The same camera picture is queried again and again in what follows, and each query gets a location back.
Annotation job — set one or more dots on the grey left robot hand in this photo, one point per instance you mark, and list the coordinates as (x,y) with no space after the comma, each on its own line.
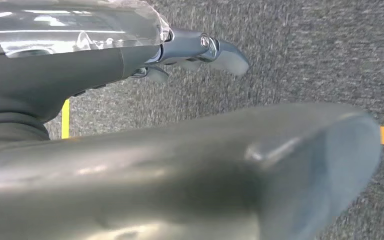
(62,76)

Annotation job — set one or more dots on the yellow floor tape square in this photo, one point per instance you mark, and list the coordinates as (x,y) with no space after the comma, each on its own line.
(65,119)

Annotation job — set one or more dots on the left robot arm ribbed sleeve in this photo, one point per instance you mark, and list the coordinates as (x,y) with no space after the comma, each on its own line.
(6,129)

